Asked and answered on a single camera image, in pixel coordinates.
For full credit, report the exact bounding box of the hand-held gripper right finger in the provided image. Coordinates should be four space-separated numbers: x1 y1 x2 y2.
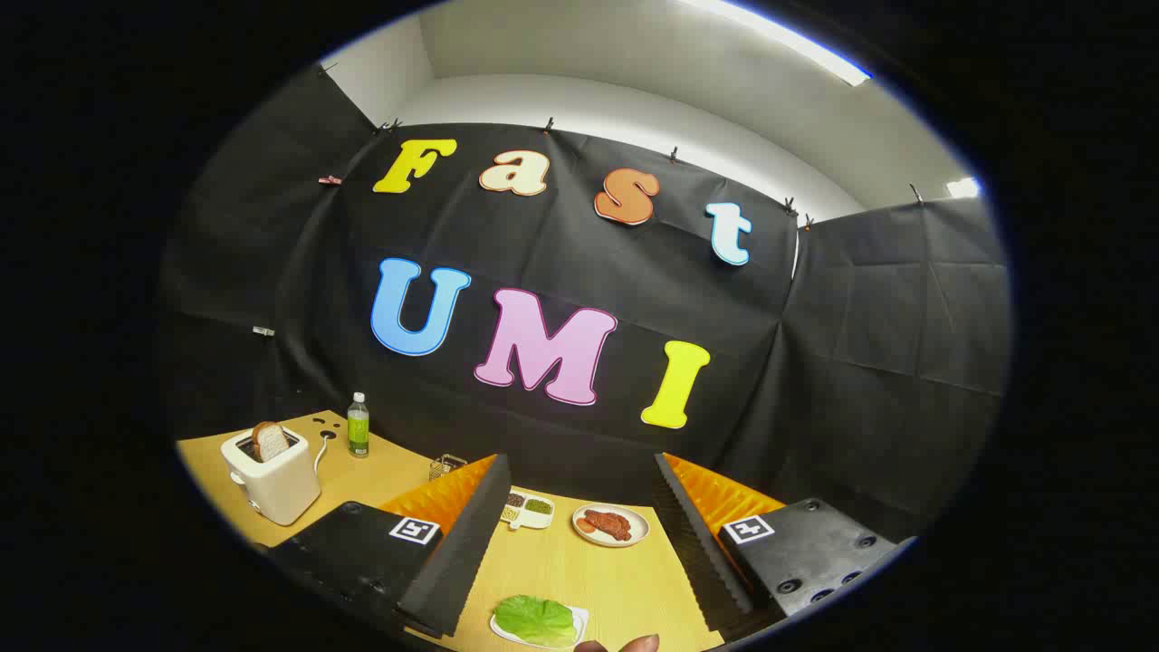
654 451 917 635

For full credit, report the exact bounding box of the green labelled plastic bottle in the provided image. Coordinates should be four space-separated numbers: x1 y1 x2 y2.
348 392 371 459

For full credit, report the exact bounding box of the white divided dish with beans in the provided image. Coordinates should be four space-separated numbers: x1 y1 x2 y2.
500 489 555 531

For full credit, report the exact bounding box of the white toaster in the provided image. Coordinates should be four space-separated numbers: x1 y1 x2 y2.
220 426 323 527

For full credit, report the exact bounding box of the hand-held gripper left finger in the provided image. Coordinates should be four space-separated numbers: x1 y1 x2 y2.
263 453 513 639

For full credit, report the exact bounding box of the brown cooked meat piece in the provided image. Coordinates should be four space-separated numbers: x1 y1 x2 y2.
579 510 633 542

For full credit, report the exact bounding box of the white squarish plate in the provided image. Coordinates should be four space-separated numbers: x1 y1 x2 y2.
490 602 590 651

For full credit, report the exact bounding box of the green lettuce leaf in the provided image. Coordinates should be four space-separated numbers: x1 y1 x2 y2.
494 595 577 647

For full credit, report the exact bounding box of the toasted bread slice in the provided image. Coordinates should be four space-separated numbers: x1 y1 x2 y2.
252 421 291 463

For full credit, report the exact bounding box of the white round plate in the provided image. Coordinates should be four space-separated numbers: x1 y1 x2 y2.
572 503 651 548

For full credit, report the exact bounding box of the black backdrop cloth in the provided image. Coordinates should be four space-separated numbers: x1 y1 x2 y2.
158 63 1011 544

